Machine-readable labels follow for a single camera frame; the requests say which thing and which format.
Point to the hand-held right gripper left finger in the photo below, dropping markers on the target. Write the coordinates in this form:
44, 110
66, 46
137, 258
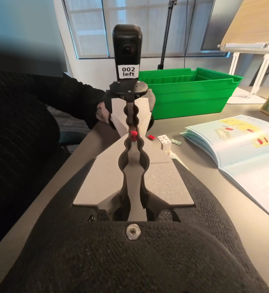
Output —
97, 183

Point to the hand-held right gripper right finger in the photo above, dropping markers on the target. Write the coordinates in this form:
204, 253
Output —
168, 183

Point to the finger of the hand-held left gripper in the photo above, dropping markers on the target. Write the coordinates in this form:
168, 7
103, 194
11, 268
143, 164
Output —
117, 112
144, 109

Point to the small red lego piece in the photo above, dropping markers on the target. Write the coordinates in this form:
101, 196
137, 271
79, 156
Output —
133, 134

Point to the person's left forearm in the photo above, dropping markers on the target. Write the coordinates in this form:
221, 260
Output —
68, 96

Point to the white lego build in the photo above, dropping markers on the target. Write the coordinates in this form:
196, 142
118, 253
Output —
164, 143

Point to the light green lego plate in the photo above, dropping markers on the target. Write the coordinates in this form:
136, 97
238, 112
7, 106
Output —
176, 142

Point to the lego instruction booklet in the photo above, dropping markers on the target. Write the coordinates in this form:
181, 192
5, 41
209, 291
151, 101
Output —
246, 146

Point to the person's left hand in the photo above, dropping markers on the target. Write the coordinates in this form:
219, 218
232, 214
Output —
100, 113

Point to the green plastic bin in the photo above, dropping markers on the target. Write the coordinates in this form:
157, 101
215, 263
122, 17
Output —
189, 98

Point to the dark teal chair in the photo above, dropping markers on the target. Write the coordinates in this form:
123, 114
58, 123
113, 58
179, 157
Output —
71, 137

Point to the black tripod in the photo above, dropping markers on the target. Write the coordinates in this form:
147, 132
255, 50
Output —
167, 34

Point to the window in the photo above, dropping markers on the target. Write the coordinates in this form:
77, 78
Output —
91, 22

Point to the wooden side table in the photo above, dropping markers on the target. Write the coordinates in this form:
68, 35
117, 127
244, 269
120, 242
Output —
253, 20

